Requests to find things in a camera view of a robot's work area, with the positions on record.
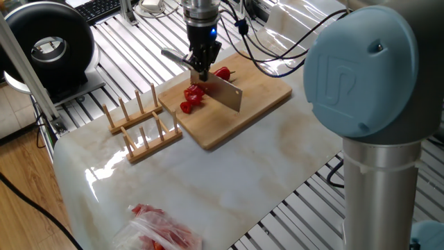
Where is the steel kitchen knife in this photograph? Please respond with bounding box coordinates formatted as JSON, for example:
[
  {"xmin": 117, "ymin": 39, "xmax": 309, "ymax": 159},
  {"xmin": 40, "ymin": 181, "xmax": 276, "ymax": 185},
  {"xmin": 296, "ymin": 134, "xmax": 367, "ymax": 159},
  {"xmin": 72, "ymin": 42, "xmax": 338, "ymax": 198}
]
[{"xmin": 160, "ymin": 47, "xmax": 243, "ymax": 113}]

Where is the white round lamp base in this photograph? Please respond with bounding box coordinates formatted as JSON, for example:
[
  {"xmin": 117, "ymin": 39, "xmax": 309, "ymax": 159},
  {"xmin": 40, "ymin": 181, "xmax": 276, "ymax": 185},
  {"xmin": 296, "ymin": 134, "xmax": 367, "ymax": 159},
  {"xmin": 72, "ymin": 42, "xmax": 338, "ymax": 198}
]
[{"xmin": 3, "ymin": 71, "xmax": 33, "ymax": 95}]

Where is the black base cable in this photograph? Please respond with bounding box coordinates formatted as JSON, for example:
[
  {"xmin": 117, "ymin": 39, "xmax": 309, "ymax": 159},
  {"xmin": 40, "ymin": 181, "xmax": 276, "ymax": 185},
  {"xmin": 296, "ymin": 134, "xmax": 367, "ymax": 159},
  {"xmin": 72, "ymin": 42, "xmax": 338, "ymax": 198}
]
[{"xmin": 326, "ymin": 159, "xmax": 345, "ymax": 189}]

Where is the black cable clip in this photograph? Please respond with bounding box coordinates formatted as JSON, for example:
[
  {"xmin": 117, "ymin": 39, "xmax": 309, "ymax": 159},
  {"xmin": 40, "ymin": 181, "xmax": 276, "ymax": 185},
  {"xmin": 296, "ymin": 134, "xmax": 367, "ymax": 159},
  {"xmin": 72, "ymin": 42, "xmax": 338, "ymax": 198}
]
[{"xmin": 234, "ymin": 19, "xmax": 250, "ymax": 35}]

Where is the wooden peg rack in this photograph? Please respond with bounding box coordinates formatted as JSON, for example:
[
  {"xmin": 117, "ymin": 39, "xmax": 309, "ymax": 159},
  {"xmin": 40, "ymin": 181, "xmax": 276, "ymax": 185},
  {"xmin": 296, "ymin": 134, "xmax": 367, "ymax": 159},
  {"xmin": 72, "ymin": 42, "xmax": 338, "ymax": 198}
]
[{"xmin": 102, "ymin": 83, "xmax": 184, "ymax": 164}]

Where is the black camera cable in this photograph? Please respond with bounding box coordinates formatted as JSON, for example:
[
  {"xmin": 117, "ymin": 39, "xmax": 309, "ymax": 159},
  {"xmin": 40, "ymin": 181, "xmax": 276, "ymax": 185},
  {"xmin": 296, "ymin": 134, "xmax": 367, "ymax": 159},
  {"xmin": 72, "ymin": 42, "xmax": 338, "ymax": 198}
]
[{"xmin": 220, "ymin": 0, "xmax": 350, "ymax": 78}]

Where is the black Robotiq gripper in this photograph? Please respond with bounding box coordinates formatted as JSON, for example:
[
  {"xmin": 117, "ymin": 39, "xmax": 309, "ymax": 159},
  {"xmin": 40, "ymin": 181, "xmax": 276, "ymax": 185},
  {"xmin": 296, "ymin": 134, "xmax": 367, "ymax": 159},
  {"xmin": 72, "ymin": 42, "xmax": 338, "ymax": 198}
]
[{"xmin": 186, "ymin": 23, "xmax": 223, "ymax": 83}]

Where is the black ring shaped device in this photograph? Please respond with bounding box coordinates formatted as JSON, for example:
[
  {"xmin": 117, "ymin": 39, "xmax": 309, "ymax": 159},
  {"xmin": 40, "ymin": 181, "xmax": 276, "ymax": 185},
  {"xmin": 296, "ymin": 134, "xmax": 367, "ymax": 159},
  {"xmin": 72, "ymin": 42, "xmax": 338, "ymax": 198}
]
[{"xmin": 0, "ymin": 1, "xmax": 96, "ymax": 97}]

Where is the marble pattern table mat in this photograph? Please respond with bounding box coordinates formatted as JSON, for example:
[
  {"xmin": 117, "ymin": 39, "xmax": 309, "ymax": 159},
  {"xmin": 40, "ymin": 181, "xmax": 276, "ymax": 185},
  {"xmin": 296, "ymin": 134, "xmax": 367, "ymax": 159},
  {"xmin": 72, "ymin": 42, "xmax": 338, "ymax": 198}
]
[{"xmin": 51, "ymin": 0, "xmax": 344, "ymax": 250}]

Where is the white device with cable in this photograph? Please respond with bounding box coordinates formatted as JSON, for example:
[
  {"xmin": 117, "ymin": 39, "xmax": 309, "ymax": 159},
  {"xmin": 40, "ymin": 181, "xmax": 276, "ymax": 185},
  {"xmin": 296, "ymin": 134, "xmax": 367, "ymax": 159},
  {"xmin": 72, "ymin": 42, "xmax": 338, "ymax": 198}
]
[{"xmin": 133, "ymin": 0, "xmax": 181, "ymax": 18}]

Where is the clear bag with chili pieces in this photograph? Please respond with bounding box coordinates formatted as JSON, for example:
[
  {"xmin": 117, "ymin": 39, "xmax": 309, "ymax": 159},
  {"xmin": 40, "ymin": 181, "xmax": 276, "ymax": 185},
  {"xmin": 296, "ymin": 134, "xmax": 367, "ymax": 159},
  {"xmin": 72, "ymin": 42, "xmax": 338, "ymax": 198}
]
[{"xmin": 110, "ymin": 203, "xmax": 204, "ymax": 250}]

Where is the bamboo cutting board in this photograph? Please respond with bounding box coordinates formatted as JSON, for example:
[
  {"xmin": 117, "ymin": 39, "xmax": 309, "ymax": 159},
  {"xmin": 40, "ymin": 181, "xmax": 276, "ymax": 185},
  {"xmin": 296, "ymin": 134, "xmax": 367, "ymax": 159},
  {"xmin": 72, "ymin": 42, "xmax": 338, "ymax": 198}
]
[{"xmin": 157, "ymin": 51, "xmax": 293, "ymax": 151}]

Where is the short aluminium profile post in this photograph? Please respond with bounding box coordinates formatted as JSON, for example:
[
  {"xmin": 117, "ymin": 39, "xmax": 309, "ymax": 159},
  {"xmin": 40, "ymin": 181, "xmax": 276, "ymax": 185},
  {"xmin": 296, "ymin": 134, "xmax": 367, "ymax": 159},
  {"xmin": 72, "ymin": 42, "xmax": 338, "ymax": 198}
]
[{"xmin": 119, "ymin": 0, "xmax": 139, "ymax": 27}]

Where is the grey device base plate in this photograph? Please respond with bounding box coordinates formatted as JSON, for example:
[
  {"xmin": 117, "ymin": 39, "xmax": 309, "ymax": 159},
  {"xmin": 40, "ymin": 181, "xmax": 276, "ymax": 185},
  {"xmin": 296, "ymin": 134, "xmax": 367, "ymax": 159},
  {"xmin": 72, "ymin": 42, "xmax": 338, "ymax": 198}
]
[{"xmin": 51, "ymin": 69, "xmax": 107, "ymax": 105}]

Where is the black floor cable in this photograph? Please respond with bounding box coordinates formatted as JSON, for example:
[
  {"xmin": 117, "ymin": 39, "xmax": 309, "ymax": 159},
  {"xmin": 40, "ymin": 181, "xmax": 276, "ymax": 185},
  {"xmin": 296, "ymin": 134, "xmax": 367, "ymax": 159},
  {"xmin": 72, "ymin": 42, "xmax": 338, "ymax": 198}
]
[{"xmin": 0, "ymin": 172, "xmax": 84, "ymax": 250}]

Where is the red chili pepper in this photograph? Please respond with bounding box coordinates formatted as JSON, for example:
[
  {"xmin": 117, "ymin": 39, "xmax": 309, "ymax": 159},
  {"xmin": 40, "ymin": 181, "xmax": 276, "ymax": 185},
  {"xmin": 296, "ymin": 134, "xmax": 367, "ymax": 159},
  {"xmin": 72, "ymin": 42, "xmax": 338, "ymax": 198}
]
[{"xmin": 213, "ymin": 66, "xmax": 236, "ymax": 81}]

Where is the black keyboard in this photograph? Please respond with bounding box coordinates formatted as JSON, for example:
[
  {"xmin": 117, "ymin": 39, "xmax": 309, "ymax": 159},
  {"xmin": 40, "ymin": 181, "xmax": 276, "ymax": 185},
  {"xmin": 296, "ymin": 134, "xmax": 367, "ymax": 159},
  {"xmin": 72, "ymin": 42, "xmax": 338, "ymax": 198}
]
[{"xmin": 74, "ymin": 0, "xmax": 122, "ymax": 25}]

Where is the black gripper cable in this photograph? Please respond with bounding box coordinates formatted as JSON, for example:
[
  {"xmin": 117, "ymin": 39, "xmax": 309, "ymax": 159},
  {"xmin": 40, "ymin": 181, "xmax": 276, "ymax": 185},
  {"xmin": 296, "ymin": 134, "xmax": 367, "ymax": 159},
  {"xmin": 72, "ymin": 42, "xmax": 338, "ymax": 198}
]
[{"xmin": 228, "ymin": 0, "xmax": 348, "ymax": 63}]

